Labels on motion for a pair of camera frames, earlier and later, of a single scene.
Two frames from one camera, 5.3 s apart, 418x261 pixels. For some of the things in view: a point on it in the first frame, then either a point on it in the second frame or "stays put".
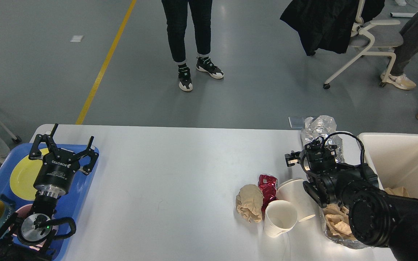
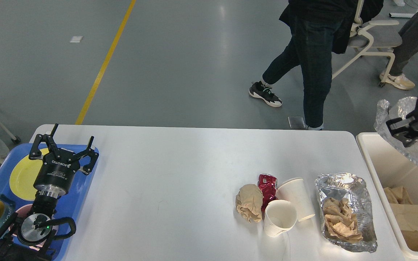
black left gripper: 59,166 stays put
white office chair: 381,43 stays put
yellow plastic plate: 24,175 stays put
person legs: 176,13 → 311,49
